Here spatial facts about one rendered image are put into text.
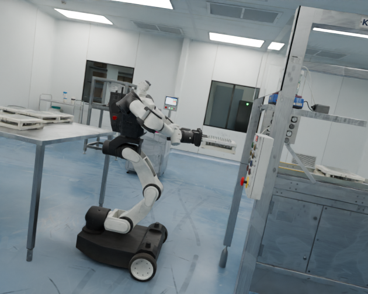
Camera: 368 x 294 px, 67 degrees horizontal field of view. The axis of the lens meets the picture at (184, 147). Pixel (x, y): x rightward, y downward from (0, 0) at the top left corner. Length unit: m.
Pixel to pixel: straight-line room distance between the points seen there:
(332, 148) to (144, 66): 5.15
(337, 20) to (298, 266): 1.65
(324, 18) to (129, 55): 6.62
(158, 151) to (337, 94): 4.86
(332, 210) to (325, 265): 0.40
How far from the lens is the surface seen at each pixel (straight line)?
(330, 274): 2.42
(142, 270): 2.17
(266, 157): 1.15
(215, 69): 7.25
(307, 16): 1.33
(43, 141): 2.04
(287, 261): 2.30
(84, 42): 8.18
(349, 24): 1.37
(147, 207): 2.16
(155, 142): 4.49
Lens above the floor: 1.28
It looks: 9 degrees down
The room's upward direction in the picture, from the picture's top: 10 degrees clockwise
